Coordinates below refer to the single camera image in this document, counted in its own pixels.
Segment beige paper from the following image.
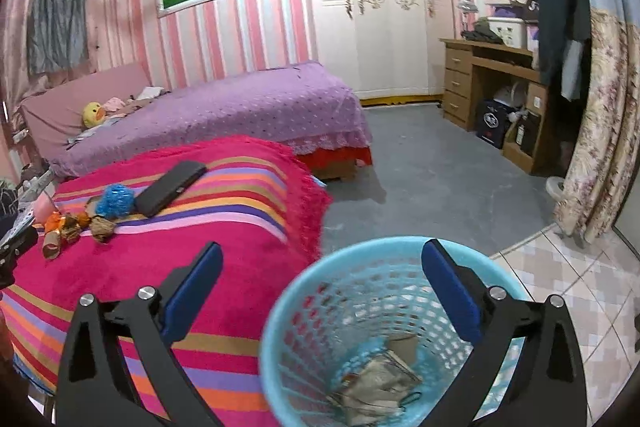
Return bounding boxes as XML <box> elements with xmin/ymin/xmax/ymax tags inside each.
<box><xmin>328</xmin><ymin>333</ymin><xmax>422</xmax><ymax>426</ymax></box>

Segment brown paper ball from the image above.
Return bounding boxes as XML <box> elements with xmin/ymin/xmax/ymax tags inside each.
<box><xmin>89</xmin><ymin>216</ymin><xmax>116</xmax><ymax>244</ymax></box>

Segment striped pink red blanket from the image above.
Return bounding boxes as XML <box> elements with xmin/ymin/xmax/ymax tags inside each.
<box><xmin>1</xmin><ymin>136</ymin><xmax>331</xmax><ymax>426</ymax></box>

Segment grey hanging cloth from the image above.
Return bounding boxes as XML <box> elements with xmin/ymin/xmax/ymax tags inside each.
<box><xmin>26</xmin><ymin>0</ymin><xmax>89</xmax><ymax>77</ymax></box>

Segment white storage box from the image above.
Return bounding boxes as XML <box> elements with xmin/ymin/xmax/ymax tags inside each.
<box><xmin>487</xmin><ymin>16</ymin><xmax>527</xmax><ymax>49</ymax></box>

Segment wooden desk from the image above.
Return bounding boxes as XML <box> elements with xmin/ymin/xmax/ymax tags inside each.
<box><xmin>442</xmin><ymin>39</ymin><xmax>552</xmax><ymax>174</ymax></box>

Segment pink headboard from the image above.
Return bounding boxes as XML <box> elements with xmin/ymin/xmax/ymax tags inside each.
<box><xmin>21</xmin><ymin>63</ymin><xmax>151</xmax><ymax>160</ymax></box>

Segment brown paper scrap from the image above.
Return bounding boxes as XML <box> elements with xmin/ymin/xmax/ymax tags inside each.
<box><xmin>58</xmin><ymin>211</ymin><xmax>91</xmax><ymax>244</ymax></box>

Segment blue plastic wrapper ball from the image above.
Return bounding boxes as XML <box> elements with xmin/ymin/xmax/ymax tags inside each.
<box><xmin>96</xmin><ymin>183</ymin><xmax>134</xmax><ymax>220</ymax></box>

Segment black wallet pouch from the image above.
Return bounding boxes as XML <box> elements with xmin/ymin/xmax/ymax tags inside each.
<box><xmin>134</xmin><ymin>160</ymin><xmax>207</xmax><ymax>218</ymax></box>

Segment yellow duck plush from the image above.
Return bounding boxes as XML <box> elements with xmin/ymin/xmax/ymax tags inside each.
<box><xmin>81</xmin><ymin>102</ymin><xmax>106</xmax><ymax>129</ymax></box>

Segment cardboard tube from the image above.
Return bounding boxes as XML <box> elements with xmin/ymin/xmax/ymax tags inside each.
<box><xmin>42</xmin><ymin>230</ymin><xmax>62</xmax><ymax>260</ymax></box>

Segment floral curtain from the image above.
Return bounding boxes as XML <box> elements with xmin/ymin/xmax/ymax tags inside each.
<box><xmin>554</xmin><ymin>10</ymin><xmax>639</xmax><ymax>244</ymax></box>

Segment black box under desk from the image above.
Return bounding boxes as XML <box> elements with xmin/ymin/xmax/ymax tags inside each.
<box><xmin>475</xmin><ymin>100</ymin><xmax>516</xmax><ymax>150</ymax></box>

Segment light blue plastic basket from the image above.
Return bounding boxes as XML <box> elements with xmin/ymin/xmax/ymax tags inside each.
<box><xmin>259</xmin><ymin>236</ymin><xmax>523</xmax><ymax>426</ymax></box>

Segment black hanging clothes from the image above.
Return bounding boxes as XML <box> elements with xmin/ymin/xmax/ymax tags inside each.
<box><xmin>538</xmin><ymin>0</ymin><xmax>591</xmax><ymax>142</ymax></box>

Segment purple dotted bedspread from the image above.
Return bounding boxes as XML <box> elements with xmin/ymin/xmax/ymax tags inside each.
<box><xmin>49</xmin><ymin>61</ymin><xmax>372</xmax><ymax>178</ymax></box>

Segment white wardrobe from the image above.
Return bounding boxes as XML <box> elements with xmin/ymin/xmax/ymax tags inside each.
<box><xmin>310</xmin><ymin>0</ymin><xmax>454</xmax><ymax>100</ymax></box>

